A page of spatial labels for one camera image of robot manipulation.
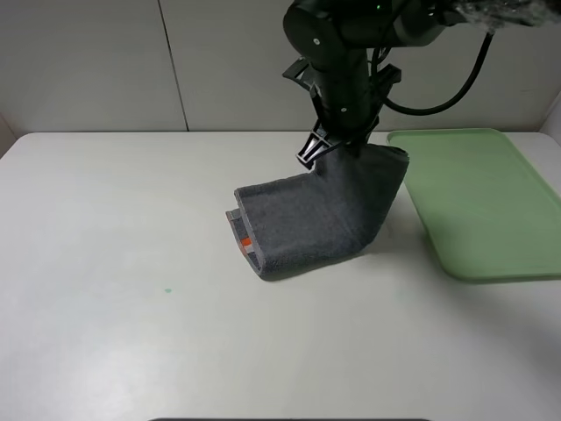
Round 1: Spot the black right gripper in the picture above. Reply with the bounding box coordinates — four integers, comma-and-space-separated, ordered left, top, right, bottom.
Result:
282, 56, 401, 170

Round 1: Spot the grey towel with orange stripes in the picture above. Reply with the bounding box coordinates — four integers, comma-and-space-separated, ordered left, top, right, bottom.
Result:
226, 144, 409, 281

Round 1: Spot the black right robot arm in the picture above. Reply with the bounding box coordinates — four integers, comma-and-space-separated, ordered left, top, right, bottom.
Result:
283, 1, 560, 169

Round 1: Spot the light green plastic tray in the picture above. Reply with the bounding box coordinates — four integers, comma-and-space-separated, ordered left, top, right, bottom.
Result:
387, 129, 560, 282

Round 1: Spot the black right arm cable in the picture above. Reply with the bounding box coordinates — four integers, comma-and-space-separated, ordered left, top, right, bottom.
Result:
372, 30, 496, 116

